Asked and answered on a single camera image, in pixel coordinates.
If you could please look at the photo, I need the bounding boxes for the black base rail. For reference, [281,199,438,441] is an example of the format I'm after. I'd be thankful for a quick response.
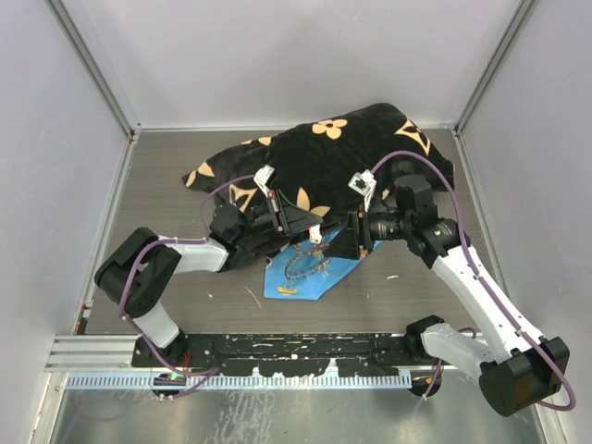
[131,328,463,376]

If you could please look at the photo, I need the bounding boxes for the large metal keyring with rings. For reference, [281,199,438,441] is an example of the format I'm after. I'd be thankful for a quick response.
[284,249,332,281]

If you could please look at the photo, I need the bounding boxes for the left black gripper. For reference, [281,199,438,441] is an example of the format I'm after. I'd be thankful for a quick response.
[232,189,322,242]

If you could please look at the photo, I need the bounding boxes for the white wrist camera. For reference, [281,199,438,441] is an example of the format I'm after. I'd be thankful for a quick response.
[253,165,276,196]
[348,169,376,212]

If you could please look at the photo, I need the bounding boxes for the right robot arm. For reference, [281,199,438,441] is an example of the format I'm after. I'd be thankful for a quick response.
[324,176,570,417]

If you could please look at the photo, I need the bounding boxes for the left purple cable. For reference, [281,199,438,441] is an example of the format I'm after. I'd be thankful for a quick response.
[117,179,260,399]

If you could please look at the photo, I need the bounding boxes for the black floral plush pillow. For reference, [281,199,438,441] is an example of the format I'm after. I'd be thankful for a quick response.
[180,102,457,274]

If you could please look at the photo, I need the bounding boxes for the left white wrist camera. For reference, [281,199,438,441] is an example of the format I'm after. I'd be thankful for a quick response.
[253,165,276,196]

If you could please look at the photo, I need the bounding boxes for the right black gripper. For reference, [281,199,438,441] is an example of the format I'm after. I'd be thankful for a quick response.
[324,199,412,259]

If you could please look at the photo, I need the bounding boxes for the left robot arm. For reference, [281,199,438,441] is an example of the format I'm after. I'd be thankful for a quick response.
[94,191,323,366]

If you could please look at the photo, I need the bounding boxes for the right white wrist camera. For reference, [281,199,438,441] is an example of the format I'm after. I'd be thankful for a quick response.
[348,169,376,212]

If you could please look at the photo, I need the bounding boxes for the purple cable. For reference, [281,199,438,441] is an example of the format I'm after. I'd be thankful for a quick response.
[117,179,260,399]
[369,151,578,412]

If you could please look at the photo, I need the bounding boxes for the white slotted cable duct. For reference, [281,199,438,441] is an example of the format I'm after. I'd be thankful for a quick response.
[65,369,412,391]

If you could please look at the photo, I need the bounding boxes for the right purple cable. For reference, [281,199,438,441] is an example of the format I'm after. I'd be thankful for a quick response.
[369,151,578,412]

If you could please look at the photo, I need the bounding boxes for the blue cartoon print cloth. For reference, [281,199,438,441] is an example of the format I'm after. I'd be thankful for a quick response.
[264,228,364,301]

